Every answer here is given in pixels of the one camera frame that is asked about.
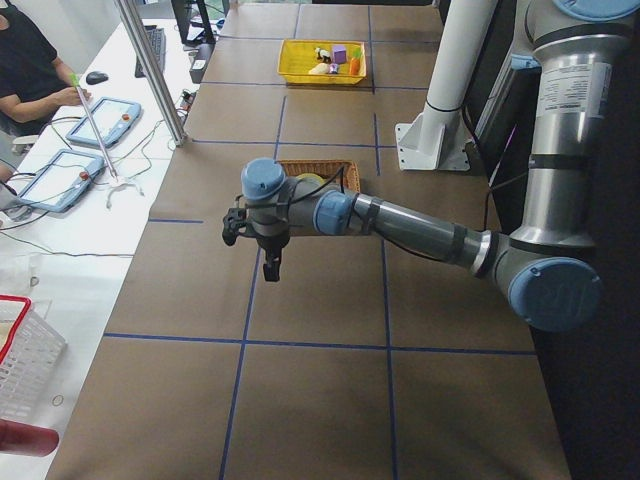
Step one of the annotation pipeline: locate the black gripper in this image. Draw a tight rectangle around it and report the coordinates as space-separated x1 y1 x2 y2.
256 230 290 282

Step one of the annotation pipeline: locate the yellow tape roll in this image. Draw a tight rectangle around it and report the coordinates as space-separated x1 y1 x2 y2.
296 172 325 188

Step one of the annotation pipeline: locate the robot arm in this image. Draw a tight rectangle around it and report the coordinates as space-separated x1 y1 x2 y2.
223 1 639 331

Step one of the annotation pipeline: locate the brown wicker basket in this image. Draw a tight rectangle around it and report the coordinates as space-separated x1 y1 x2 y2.
279 159 360 192

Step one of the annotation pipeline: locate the yellow woven basket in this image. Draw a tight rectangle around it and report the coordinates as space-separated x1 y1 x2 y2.
277 39 367 86

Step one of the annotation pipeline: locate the upper teach pendant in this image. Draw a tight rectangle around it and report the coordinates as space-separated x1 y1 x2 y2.
65 97 142 148

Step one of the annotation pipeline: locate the teach pendant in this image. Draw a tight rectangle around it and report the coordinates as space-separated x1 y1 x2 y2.
18 149 105 213
65 97 142 148

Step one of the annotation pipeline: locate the toy panda figure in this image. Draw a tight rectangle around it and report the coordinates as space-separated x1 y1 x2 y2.
315 47 332 64

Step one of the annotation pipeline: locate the toy carrot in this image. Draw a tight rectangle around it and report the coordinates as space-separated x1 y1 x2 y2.
348 48 362 76

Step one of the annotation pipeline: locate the purple foam block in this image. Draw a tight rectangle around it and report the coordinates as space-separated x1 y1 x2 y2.
331 44 348 64

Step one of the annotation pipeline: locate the black box with label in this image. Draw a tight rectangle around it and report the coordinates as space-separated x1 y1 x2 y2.
189 44 215 84

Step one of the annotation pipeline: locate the lower teach pendant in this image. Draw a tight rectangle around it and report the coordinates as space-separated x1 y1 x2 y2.
18 149 105 213

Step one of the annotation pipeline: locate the white plastic crate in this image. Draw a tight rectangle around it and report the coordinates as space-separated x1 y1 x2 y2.
1 295 66 421

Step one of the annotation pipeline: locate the black keyboard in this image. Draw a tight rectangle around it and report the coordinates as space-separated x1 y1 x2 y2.
134 25 166 78

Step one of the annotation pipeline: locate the black computer mouse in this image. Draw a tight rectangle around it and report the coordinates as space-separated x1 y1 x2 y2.
85 71 109 85

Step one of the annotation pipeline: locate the long metal rod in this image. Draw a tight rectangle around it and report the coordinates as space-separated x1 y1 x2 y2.
70 72 121 188

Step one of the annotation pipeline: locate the seated person black shirt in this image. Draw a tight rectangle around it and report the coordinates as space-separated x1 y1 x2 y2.
1 1 91 136

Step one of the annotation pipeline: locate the red cylinder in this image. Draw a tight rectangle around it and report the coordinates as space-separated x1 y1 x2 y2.
1 419 59 457

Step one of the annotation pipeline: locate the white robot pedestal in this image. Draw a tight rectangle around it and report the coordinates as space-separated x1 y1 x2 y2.
395 0 498 172

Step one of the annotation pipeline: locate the aluminium frame post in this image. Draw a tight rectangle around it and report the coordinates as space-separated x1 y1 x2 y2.
115 0 187 147

